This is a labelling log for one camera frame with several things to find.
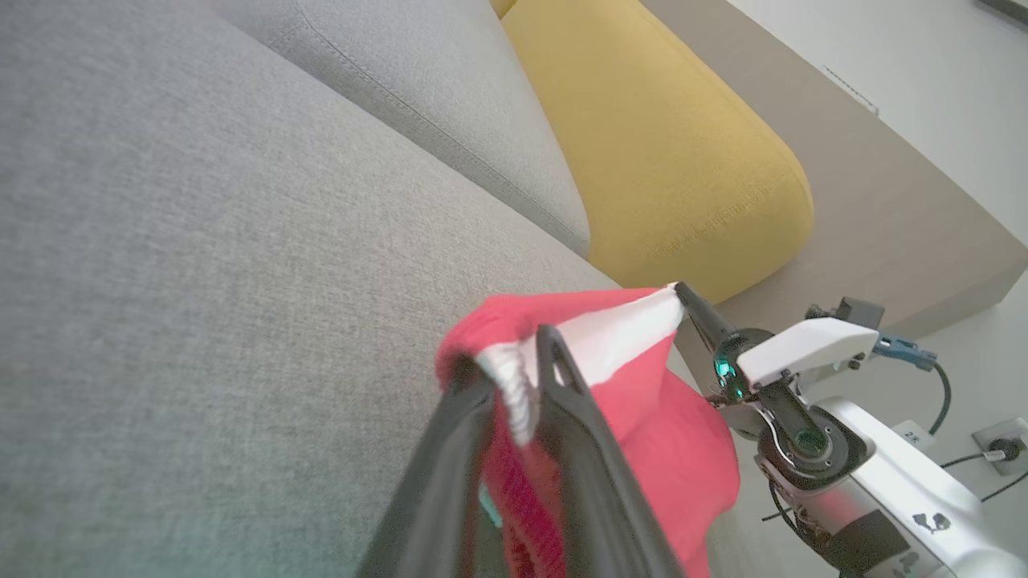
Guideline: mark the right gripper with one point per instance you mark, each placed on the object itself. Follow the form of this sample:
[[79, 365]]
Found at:
[[803, 345]]

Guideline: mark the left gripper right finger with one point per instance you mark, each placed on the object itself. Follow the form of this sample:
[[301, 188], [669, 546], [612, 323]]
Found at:
[[594, 482]]

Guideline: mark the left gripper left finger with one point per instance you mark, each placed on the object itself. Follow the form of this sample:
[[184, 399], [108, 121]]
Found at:
[[438, 482]]

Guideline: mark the red and white shirt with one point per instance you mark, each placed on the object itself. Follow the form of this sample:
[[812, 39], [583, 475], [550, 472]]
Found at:
[[666, 449]]

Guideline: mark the yellow sofa cushion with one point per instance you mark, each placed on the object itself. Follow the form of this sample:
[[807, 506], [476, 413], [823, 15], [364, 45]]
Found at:
[[666, 160]]

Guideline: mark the taupe sofa base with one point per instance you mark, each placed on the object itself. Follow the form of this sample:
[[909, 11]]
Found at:
[[883, 209]]

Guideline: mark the small white label tag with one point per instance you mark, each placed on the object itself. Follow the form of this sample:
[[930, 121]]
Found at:
[[915, 436]]

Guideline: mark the large grey sofa seat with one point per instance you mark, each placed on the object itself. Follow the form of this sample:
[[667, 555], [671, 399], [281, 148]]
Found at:
[[201, 281]]

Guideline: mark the grey sofa cushion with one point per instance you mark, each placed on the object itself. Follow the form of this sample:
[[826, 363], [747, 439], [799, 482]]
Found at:
[[418, 80]]

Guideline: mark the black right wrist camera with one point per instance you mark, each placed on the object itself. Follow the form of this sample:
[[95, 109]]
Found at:
[[859, 309]]

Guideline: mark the white wall socket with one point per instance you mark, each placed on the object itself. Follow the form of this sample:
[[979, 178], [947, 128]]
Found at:
[[1013, 433]]

